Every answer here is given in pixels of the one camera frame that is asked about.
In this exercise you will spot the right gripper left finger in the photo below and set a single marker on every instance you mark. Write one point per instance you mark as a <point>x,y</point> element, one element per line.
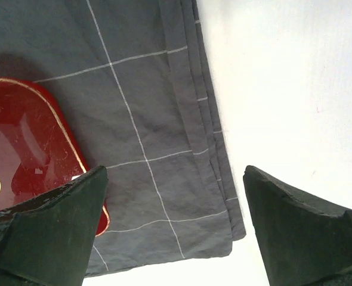
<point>48,240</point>

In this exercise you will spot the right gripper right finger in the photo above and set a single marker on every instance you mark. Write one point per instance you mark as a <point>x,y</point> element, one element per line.
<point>303,239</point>

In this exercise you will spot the red rectangular tray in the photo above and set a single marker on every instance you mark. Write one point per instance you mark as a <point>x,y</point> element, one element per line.
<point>38,151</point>

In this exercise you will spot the grey checked cloth napkin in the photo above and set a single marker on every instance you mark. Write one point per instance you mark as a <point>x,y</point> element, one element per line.
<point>133,81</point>

